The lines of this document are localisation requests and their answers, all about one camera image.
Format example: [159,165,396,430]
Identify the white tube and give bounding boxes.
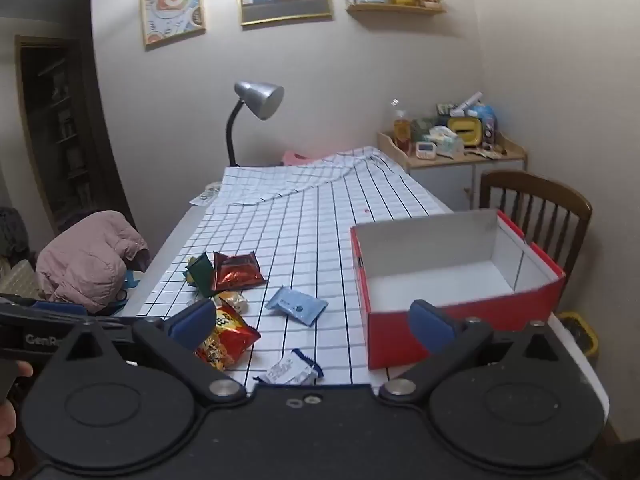
[450,91,483,116]

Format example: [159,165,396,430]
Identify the white green tissue box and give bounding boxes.
[429,126,466,157]

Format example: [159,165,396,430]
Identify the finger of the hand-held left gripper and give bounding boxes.
[0,294,132,330]

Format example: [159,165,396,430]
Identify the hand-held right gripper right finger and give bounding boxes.
[379,299,571,403]

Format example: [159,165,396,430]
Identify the red cardboard box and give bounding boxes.
[350,208,567,371]

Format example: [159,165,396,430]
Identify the person's left hand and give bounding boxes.
[0,361,34,463]

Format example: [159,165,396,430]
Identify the red brown foil snack packet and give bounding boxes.
[212,251,267,293]

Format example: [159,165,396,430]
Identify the framed food wall poster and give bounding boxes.
[139,0,207,50]

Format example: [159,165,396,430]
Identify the white grid tablecloth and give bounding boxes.
[120,146,453,387]

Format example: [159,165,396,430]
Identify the wooden wall shelf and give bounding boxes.
[345,1,447,16]

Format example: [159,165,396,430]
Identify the printed paper sheet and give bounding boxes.
[189,183,222,206]

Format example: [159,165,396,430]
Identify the red yellow snack bag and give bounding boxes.
[195,305,261,372]

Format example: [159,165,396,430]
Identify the brown wooden chair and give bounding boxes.
[479,171,593,281]

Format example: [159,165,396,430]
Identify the clear bottle orange drink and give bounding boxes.
[390,97,412,148]

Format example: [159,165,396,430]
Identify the blue strap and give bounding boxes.
[117,270,143,306]

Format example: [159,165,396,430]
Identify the yellow trash bin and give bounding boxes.
[557,311,599,358]

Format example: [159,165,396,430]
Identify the grey desk lamp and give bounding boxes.
[225,81,285,167]

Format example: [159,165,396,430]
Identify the dark green snack packet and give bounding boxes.
[182,252,217,295]

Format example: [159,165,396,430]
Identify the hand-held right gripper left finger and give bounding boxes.
[50,300,248,403]

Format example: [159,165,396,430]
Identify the pink padded jacket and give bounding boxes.
[36,211,151,311]

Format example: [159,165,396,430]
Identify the yellow tissue holder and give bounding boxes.
[446,116,483,148]

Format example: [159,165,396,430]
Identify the green printed box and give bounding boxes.
[411,117,441,142]

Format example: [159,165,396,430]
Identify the wooden grey cabinet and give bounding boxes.
[377,131,528,211]

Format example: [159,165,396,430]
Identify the yellow white snack packet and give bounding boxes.
[216,290,249,315]

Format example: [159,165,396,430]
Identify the light blue snack packet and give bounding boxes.
[264,286,329,327]

